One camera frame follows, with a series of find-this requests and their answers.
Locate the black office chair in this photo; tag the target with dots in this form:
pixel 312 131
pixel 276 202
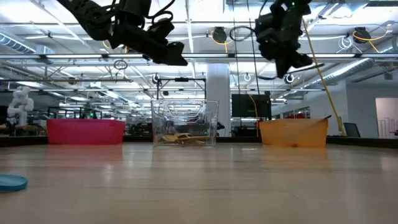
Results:
pixel 352 129

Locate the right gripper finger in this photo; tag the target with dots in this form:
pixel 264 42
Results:
pixel 301 60
pixel 283 68

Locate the black monitor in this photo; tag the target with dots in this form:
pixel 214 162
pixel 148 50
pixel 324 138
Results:
pixel 248 105

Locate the black metal table frame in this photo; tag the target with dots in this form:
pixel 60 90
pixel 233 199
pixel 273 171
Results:
pixel 25 141

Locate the orange plastic bin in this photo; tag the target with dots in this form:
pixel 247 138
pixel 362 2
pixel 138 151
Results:
pixel 293 133

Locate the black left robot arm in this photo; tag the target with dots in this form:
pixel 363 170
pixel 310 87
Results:
pixel 90 17

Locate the white pillar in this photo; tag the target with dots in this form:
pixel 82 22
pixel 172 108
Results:
pixel 217 81

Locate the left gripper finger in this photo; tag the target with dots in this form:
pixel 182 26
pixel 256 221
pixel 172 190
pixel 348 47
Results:
pixel 177 54
pixel 155 56

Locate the red plastic bin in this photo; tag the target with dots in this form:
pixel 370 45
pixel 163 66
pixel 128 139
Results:
pixel 85 132

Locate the black gantry frame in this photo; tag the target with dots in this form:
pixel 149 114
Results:
pixel 181 79

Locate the clear plastic bin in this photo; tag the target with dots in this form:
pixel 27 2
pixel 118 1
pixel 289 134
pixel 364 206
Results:
pixel 185 119

